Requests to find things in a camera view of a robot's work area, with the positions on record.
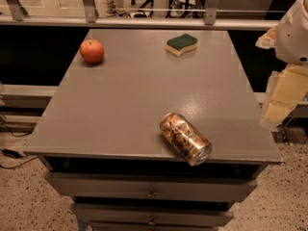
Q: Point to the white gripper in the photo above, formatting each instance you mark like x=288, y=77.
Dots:
x=294, y=36

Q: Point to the green and yellow sponge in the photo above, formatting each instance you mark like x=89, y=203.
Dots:
x=180, y=45

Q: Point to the red apple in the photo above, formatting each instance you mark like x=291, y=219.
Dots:
x=92, y=51

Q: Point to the gold beverage can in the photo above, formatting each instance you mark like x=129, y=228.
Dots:
x=185, y=139

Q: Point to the grey drawer cabinet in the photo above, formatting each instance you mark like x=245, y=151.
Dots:
x=101, y=142

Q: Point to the person legs in background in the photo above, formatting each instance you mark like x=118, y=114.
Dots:
x=115, y=7

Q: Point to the metal railing frame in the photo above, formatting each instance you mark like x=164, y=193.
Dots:
x=256, y=15

